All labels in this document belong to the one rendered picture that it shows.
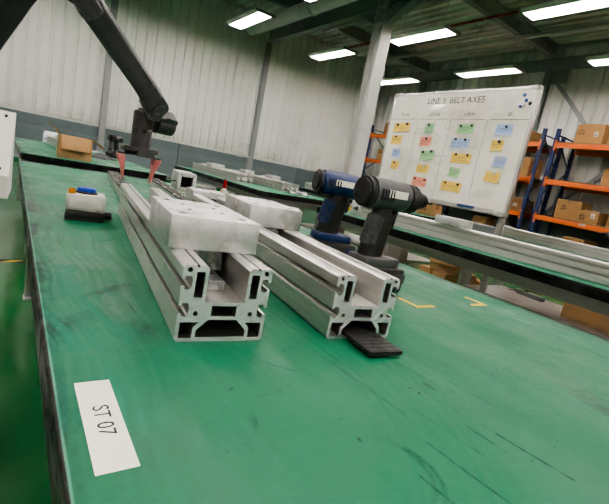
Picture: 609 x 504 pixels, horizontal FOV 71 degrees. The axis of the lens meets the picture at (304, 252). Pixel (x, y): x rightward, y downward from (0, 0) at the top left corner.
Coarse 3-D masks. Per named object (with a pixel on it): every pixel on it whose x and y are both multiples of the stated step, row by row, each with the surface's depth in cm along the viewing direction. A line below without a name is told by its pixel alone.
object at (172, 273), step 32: (128, 192) 95; (160, 192) 107; (128, 224) 89; (160, 256) 55; (192, 256) 47; (224, 256) 55; (160, 288) 53; (192, 288) 44; (224, 288) 51; (256, 288) 48; (192, 320) 45; (224, 320) 52; (256, 320) 49
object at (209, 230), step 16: (160, 208) 55; (176, 208) 53; (192, 208) 56; (208, 208) 60; (224, 208) 63; (160, 224) 54; (176, 224) 49; (192, 224) 50; (208, 224) 50; (224, 224) 51; (240, 224) 52; (256, 224) 53; (176, 240) 49; (192, 240) 50; (208, 240) 51; (224, 240) 52; (240, 240) 53; (256, 240) 54; (208, 256) 53
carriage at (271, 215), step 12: (228, 204) 91; (240, 204) 84; (252, 204) 79; (264, 204) 84; (276, 204) 89; (252, 216) 80; (264, 216) 81; (276, 216) 82; (288, 216) 83; (300, 216) 84; (276, 228) 83; (288, 228) 84
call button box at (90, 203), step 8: (80, 192) 96; (72, 200) 94; (80, 200) 94; (88, 200) 95; (96, 200) 96; (104, 200) 97; (72, 208) 94; (80, 208) 95; (88, 208) 95; (96, 208) 96; (104, 208) 97; (64, 216) 94; (72, 216) 94; (80, 216) 95; (88, 216) 96; (96, 216) 97; (104, 216) 100
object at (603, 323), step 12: (60, 144) 282; (72, 144) 284; (84, 144) 288; (60, 156) 284; (72, 156) 288; (84, 156) 291; (432, 204) 515; (432, 264) 468; (444, 264) 456; (444, 276) 452; (456, 276) 462; (564, 312) 361; (576, 312) 353; (588, 312) 346; (588, 324) 345; (600, 324) 338
